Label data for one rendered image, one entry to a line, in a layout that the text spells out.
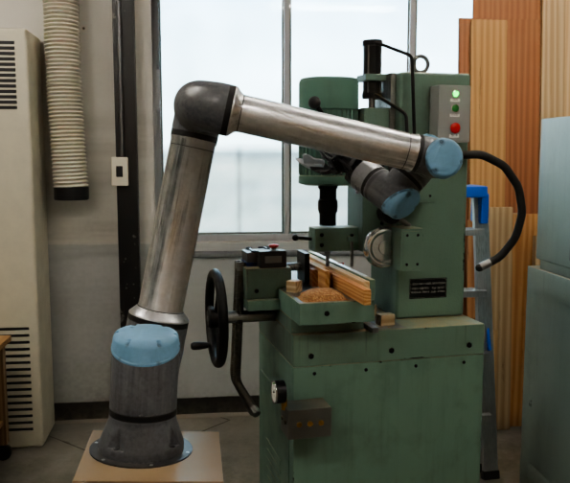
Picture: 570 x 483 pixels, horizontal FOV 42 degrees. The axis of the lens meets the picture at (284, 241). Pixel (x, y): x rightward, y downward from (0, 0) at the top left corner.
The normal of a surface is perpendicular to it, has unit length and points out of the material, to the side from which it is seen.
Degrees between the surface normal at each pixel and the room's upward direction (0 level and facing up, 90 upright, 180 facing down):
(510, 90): 87
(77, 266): 90
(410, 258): 90
